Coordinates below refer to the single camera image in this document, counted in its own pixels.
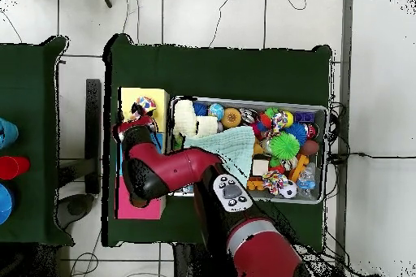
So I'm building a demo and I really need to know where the colourful polka dot cloth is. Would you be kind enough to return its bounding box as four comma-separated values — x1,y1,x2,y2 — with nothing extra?
129,95,158,120

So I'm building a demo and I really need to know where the mint green waffle cloth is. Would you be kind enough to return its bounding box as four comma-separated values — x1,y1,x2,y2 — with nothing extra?
183,125,256,190

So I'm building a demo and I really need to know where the wooden box with three holes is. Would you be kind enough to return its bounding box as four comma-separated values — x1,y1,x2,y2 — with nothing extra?
115,87,171,221

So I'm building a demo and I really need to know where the shallow clear mesh bin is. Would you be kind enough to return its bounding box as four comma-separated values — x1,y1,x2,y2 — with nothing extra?
163,95,329,206

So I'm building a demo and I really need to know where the black upright panel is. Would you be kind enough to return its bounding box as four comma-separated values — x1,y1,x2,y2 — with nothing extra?
84,78,102,195

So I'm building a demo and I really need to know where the cream waffle cloth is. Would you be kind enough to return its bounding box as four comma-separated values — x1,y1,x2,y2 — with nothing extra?
171,98,219,138

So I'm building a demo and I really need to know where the globe print ball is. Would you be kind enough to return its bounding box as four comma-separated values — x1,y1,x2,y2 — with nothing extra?
207,102,226,121

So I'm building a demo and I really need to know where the burger squeeze toy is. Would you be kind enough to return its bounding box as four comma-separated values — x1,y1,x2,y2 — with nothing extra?
220,106,242,129

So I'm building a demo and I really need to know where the dark green table cloth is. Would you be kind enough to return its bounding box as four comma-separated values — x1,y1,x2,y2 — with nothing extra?
0,35,76,246
102,32,334,253

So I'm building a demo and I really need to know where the grey round stand base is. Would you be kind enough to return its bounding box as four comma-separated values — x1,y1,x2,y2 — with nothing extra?
56,193,95,229

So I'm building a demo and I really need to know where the blue plastic cup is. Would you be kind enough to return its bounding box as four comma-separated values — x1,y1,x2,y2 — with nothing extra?
0,183,15,226
0,117,20,150

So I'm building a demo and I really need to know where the red plastic cup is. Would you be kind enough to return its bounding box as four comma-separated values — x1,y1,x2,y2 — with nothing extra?
0,155,31,180

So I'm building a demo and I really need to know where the lime green spiky ball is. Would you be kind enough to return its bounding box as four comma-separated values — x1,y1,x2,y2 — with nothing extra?
268,132,301,162

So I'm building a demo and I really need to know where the blue spiky ball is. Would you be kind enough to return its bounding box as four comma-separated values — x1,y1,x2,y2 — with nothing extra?
284,122,308,146

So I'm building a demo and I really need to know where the small soccer ball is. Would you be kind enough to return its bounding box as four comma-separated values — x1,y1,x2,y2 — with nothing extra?
278,180,299,199

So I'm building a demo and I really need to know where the orange bone toy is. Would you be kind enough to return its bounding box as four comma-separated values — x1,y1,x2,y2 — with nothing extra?
288,154,310,183

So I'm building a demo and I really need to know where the small brown football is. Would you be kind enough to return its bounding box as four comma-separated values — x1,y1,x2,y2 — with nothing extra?
300,139,320,157

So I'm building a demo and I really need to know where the multicolour rope toy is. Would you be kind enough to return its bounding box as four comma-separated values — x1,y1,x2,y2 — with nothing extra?
269,110,288,136

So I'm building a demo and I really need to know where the black power cable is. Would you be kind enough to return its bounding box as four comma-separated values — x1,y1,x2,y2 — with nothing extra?
326,151,416,165

